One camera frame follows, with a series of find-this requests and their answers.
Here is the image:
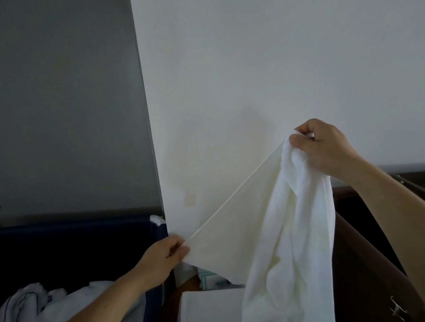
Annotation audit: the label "person's left hand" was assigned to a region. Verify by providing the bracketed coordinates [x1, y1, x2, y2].
[127, 233, 196, 294]

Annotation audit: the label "person's right hand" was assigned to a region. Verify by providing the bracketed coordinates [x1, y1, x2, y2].
[287, 112, 368, 186]

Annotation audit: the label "navy laundry hamper white frame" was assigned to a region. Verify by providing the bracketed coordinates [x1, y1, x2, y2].
[0, 206, 181, 322]

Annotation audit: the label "brown housekeeping cart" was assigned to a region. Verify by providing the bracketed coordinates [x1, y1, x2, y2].
[316, 170, 425, 322]

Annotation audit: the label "white towel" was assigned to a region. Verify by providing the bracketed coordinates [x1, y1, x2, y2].
[169, 283, 251, 322]
[168, 127, 351, 322]

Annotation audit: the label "person's right forearm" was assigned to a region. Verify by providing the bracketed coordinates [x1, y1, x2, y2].
[343, 148, 425, 322]

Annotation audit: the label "grey door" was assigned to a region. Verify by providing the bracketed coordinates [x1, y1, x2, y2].
[0, 0, 164, 230]

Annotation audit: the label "teal white boxes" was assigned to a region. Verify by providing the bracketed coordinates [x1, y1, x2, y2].
[196, 263, 231, 292]

